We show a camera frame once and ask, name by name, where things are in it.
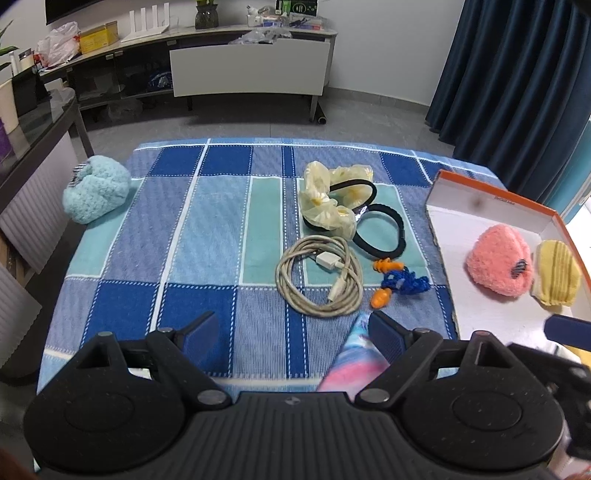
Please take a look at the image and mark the pink blue tie-dye cloth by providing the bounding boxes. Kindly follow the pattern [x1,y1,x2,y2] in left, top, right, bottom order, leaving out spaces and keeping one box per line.
[316,313,391,402]

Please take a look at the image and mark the yellow box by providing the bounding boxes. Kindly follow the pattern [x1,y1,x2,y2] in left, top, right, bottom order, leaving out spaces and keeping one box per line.
[79,22,120,54]

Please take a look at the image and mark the pale yellow fabric scrunchie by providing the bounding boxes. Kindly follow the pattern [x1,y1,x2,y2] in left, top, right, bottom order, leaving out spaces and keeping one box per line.
[298,161,375,241]

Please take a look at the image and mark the white plastic bag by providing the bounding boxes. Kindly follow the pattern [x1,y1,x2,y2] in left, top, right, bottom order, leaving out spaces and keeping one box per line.
[37,22,81,69]

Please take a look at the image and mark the black television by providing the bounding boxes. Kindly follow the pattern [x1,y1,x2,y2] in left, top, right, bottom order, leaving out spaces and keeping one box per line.
[45,0,100,26]

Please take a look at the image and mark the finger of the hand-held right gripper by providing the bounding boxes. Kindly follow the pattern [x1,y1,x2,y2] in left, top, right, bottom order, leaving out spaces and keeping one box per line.
[507,342,591,393]
[544,314,591,348]

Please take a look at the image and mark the light blue crochet pouch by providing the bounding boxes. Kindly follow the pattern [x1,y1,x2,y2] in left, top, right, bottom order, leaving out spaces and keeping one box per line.
[62,155,131,225]

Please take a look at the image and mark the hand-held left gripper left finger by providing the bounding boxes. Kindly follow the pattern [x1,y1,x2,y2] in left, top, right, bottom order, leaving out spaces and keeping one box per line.
[76,310,232,409]

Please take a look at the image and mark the green black box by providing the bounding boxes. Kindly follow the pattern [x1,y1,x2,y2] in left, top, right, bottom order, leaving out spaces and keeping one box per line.
[276,0,319,14]

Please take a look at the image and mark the clutter of small items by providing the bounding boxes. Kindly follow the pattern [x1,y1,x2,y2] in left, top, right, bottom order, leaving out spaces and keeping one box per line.
[247,4,328,31]

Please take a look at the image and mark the dark blue curtain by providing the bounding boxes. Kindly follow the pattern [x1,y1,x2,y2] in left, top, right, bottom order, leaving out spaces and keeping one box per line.
[425,0,591,204]

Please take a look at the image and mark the white tv cabinet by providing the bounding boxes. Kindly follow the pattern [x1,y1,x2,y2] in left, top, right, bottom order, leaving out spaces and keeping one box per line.
[39,23,338,123]

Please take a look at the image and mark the pink crochet pouch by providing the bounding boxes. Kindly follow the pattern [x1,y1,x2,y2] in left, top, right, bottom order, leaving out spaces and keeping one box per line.
[465,224,534,297]

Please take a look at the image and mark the ribbed black hair band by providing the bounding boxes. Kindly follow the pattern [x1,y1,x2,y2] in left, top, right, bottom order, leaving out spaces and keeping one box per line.
[353,203,408,259]

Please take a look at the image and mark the orange earplugs with blue cord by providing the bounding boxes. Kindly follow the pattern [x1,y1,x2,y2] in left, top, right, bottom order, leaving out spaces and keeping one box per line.
[370,258,431,309]

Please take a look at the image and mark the smooth black hair band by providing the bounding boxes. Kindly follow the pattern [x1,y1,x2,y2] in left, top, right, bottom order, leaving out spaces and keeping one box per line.
[302,179,378,232]

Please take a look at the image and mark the blue checkered blanket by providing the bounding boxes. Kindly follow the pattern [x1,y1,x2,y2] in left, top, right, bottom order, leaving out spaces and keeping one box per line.
[37,137,509,393]

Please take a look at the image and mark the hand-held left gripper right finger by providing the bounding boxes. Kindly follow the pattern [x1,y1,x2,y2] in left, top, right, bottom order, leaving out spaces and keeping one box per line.
[358,310,513,409]

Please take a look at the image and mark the white ribbed cabinet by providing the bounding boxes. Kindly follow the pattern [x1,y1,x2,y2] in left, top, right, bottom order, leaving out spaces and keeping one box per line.
[0,134,79,370]

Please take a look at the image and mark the leafy plant in white pot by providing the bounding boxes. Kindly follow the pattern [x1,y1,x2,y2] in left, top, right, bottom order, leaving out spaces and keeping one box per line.
[0,21,20,132]

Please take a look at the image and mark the black glass table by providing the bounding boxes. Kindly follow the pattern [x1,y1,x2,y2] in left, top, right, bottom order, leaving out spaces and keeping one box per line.
[0,85,95,217]

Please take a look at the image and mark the clear plastic bag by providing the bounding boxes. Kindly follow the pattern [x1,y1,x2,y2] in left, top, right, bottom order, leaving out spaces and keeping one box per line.
[228,28,294,45]

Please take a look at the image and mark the potted plant in dark vase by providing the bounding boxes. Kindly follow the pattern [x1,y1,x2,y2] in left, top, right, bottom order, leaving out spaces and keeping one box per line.
[195,0,220,29]

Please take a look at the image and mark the orange-edged cardboard box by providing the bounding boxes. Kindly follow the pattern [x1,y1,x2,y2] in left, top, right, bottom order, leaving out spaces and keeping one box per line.
[425,169,591,361]

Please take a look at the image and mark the yellow striped knitted pouch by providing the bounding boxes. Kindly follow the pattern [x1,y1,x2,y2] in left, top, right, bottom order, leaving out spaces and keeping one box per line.
[531,240,583,308]

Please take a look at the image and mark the white router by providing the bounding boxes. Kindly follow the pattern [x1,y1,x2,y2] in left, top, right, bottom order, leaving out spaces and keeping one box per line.
[121,7,171,43]

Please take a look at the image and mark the white cable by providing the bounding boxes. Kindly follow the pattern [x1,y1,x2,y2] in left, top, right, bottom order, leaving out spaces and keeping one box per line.
[276,235,365,318]

